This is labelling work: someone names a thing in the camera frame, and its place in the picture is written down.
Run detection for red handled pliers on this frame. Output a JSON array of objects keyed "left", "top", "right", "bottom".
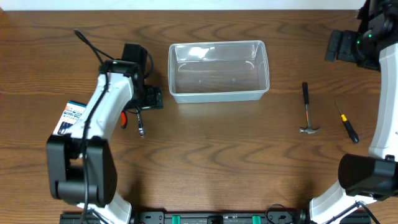
[{"left": 121, "top": 110, "right": 128, "bottom": 129}]

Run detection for silver wrench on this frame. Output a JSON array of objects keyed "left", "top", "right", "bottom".
[{"left": 136, "top": 108, "right": 145, "bottom": 138}]

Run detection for clear plastic container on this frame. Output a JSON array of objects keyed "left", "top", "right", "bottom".
[{"left": 168, "top": 40, "right": 271, "bottom": 104}]

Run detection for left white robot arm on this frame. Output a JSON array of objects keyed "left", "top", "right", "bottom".
[{"left": 46, "top": 60, "right": 163, "bottom": 223}]

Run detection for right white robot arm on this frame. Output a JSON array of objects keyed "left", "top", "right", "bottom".
[{"left": 300, "top": 0, "right": 397, "bottom": 223}]

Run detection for blue white product box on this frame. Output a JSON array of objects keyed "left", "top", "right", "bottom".
[{"left": 53, "top": 101, "right": 86, "bottom": 136}]

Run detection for black yellow screwdriver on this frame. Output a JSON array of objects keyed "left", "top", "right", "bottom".
[{"left": 335, "top": 102, "right": 359, "bottom": 143}]

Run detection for small claw hammer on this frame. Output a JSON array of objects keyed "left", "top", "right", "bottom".
[{"left": 300, "top": 82, "right": 318, "bottom": 134}]

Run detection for black mounting rail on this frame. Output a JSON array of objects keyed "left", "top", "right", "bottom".
[{"left": 59, "top": 210, "right": 372, "bottom": 224}]

